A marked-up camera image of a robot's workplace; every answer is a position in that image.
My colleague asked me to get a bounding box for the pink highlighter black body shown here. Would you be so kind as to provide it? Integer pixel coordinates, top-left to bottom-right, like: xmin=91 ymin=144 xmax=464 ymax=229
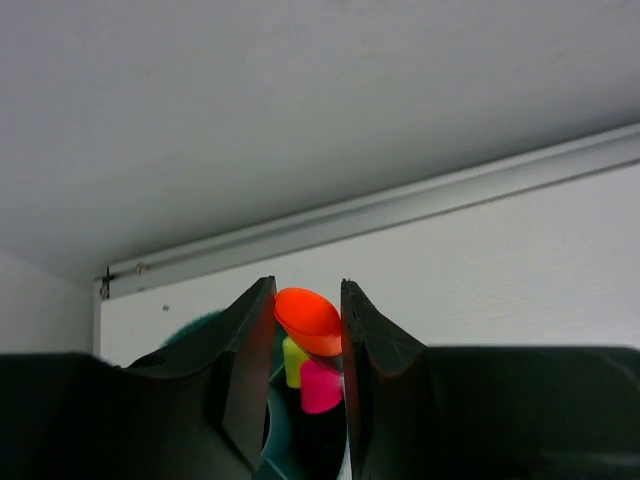
xmin=300 ymin=360 xmax=343 ymax=414

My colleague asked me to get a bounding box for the yellow highlighter black body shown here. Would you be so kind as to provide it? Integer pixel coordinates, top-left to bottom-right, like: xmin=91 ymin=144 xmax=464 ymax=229
xmin=282 ymin=336 xmax=309 ymax=389

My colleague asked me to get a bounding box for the orange highlighter black body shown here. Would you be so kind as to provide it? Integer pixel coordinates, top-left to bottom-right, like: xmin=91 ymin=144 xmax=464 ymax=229
xmin=274 ymin=287 xmax=343 ymax=371

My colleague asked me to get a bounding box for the teal round desk organizer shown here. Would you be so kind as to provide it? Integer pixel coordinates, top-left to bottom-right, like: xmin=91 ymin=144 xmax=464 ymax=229
xmin=158 ymin=308 xmax=348 ymax=480

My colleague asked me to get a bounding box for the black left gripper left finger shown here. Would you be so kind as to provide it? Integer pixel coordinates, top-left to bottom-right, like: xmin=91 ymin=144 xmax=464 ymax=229
xmin=1 ymin=277 xmax=275 ymax=479

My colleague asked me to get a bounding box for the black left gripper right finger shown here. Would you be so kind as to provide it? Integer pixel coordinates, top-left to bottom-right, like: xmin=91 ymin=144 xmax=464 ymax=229
xmin=341 ymin=280 xmax=639 ymax=479

